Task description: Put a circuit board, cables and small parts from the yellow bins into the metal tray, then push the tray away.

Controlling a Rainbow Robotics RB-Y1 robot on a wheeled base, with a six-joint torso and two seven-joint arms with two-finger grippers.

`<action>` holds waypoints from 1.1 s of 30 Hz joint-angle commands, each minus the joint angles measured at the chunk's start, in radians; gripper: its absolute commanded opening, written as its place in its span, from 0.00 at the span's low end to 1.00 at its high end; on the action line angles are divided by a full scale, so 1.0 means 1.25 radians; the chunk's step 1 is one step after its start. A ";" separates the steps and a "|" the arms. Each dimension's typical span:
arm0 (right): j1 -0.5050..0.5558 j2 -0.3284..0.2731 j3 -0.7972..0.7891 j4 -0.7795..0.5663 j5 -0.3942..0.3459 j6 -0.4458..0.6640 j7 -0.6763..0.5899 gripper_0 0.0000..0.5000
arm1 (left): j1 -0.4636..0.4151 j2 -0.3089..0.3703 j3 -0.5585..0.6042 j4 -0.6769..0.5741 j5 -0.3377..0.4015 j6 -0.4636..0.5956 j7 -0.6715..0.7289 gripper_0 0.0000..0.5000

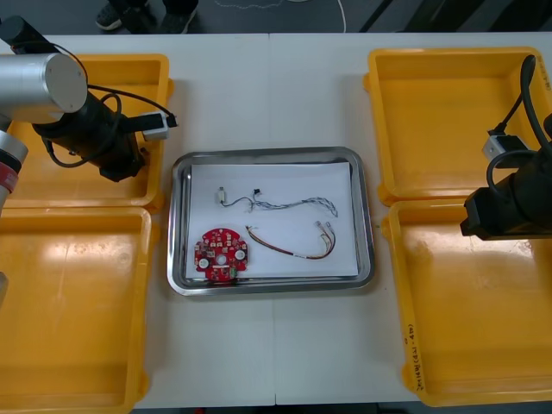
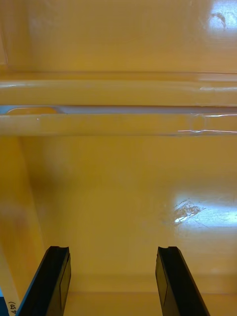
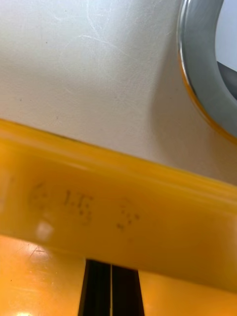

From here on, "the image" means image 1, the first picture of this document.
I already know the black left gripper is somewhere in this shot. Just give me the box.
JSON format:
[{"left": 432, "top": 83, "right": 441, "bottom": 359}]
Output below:
[{"left": 98, "top": 143, "right": 150, "bottom": 185}]

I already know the black metal stand leg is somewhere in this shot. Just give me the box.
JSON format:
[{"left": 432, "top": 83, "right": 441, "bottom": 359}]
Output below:
[{"left": 359, "top": 0, "right": 396, "bottom": 34}]

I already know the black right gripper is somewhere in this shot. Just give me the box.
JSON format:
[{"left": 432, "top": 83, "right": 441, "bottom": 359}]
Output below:
[{"left": 458, "top": 191, "right": 519, "bottom": 242}]

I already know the yellow-orange bin with handwriting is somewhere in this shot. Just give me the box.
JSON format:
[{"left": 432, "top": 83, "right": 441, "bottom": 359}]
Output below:
[{"left": 381, "top": 198, "right": 552, "bottom": 407}]

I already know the round red circuit board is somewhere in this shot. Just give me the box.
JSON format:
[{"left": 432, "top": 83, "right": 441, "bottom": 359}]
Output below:
[{"left": 193, "top": 227, "right": 252, "bottom": 286}]

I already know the blue-white twisted wire harness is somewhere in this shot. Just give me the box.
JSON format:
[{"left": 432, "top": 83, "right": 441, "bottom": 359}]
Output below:
[{"left": 243, "top": 194, "right": 341, "bottom": 218}]

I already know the steel tray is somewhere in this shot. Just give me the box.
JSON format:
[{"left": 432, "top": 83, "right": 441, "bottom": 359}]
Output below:
[{"left": 166, "top": 146, "right": 375, "bottom": 296}]

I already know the white paper sheet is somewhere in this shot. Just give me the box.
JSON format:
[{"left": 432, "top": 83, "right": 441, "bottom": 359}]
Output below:
[{"left": 185, "top": 161, "right": 361, "bottom": 279}]

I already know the person's shoe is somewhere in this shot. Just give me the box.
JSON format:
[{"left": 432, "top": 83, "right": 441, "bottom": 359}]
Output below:
[
  {"left": 160, "top": 0, "right": 200, "bottom": 35},
  {"left": 94, "top": 0, "right": 126, "bottom": 31}
]

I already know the yellow-orange plastic bin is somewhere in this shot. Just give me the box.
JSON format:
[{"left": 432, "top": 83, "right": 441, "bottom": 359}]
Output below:
[
  {"left": 362, "top": 47, "right": 552, "bottom": 207},
  {"left": 0, "top": 206, "right": 160, "bottom": 410},
  {"left": 0, "top": 53, "right": 176, "bottom": 211}
]

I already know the red and yellow wire harness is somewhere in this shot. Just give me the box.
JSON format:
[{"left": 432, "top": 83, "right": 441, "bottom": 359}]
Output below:
[{"left": 244, "top": 219, "right": 338, "bottom": 260}]

